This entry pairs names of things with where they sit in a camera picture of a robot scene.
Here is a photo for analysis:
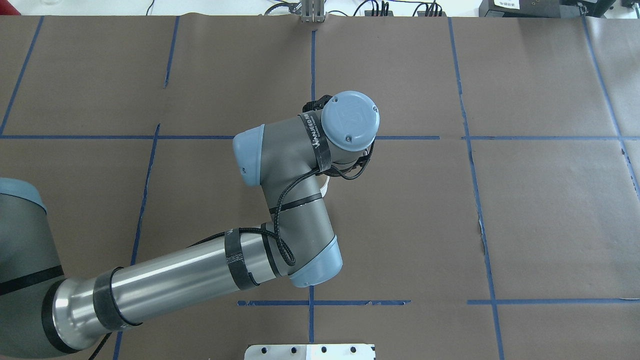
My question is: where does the white smiley mug black handle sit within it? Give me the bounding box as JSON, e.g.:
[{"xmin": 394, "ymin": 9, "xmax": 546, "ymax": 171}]
[{"xmin": 318, "ymin": 174, "xmax": 330, "ymax": 198}]

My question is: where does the white pedestal column with base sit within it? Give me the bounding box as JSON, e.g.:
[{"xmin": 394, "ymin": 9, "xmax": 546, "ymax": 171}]
[{"xmin": 244, "ymin": 342, "xmax": 377, "ymax": 360}]

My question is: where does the black computer box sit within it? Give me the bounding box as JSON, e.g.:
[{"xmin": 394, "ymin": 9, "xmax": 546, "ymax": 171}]
[{"xmin": 478, "ymin": 0, "xmax": 581, "ymax": 19}]

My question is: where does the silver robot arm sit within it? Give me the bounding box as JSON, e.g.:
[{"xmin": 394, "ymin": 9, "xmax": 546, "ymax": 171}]
[{"xmin": 0, "ymin": 90, "xmax": 380, "ymax": 359}]

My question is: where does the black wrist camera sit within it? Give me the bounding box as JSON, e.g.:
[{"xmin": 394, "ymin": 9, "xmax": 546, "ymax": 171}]
[{"xmin": 302, "ymin": 95, "xmax": 333, "ymax": 113}]

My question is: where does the aluminium frame post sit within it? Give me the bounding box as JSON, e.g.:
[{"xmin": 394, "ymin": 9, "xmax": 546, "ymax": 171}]
[{"xmin": 299, "ymin": 0, "xmax": 326, "ymax": 24}]

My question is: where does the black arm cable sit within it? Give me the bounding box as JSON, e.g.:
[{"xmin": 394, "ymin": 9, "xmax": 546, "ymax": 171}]
[{"xmin": 90, "ymin": 140, "xmax": 376, "ymax": 360}]

